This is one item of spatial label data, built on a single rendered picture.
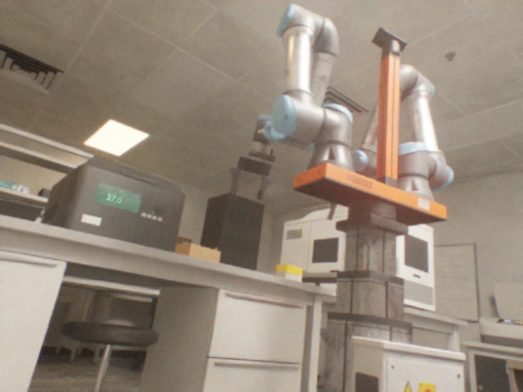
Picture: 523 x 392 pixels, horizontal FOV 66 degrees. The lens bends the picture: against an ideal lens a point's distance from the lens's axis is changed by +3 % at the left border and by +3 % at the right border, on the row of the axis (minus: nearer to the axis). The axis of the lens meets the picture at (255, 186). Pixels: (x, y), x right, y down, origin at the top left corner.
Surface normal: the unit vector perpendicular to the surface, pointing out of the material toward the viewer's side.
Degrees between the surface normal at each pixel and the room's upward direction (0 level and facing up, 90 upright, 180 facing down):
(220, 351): 90
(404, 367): 90
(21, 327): 90
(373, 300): 90
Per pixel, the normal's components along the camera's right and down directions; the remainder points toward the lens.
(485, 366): -0.78, -0.29
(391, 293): 0.49, -0.22
